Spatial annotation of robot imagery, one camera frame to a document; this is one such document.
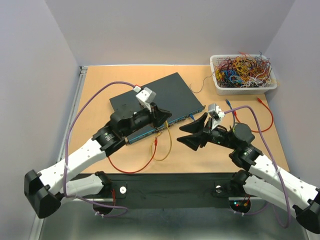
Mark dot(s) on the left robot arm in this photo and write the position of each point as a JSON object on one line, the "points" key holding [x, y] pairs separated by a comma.
{"points": [[49, 188]]}

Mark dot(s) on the black base mat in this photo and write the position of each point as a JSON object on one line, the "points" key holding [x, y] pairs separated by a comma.
{"points": [[171, 190]]}

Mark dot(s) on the aluminium rail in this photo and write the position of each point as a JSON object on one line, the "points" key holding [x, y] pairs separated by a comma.
{"points": [[73, 110], [260, 188]]}

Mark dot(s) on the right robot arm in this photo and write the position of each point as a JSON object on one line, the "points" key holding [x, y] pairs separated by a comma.
{"points": [[258, 175]]}

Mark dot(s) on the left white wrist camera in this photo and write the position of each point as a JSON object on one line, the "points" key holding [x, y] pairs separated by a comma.
{"points": [[145, 96]]}

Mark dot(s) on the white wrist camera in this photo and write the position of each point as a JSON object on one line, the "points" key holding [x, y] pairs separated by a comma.
{"points": [[216, 114], [145, 96]]}

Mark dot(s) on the dark blue network switch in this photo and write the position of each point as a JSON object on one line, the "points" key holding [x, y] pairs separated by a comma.
{"points": [[172, 94]]}

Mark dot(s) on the white plastic basket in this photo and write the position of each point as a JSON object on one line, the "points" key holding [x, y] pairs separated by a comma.
{"points": [[242, 74]]}

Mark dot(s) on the aluminium left side rail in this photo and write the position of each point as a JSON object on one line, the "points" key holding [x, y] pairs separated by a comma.
{"points": [[73, 110]]}

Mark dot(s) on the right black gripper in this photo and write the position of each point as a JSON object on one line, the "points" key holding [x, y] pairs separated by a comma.
{"points": [[197, 126]]}

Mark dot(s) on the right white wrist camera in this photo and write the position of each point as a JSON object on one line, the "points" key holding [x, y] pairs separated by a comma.
{"points": [[216, 114]]}

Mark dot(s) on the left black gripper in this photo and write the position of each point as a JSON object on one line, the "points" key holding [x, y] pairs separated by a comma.
{"points": [[158, 116]]}

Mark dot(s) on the aluminium front rail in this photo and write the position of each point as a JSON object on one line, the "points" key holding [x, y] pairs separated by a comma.
{"points": [[260, 188]]}

